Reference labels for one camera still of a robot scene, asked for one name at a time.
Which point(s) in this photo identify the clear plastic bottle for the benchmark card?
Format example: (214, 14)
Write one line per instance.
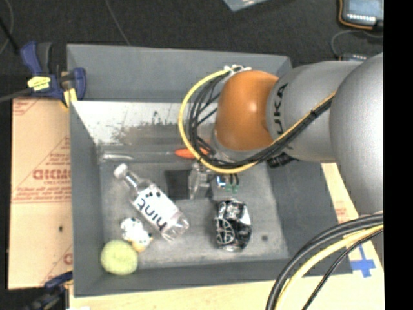
(155, 207)

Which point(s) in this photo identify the dark green flat block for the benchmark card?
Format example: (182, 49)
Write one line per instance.
(175, 184)

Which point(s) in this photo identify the yellow-green ball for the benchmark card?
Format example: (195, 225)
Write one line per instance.
(118, 257)

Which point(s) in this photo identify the orange toy carrot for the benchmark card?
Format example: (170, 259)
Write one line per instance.
(183, 153)

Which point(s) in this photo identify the grey metal bin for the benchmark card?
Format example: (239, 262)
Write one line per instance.
(129, 76)

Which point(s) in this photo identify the black and white crumpled packet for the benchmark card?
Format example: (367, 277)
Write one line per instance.
(232, 224)

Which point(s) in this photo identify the brown cardboard board, red print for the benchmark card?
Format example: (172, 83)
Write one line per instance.
(38, 212)

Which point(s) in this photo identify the white toy animal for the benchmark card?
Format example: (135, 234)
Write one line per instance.
(134, 229)

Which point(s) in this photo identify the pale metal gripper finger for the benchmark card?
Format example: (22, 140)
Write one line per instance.
(205, 181)
(194, 181)

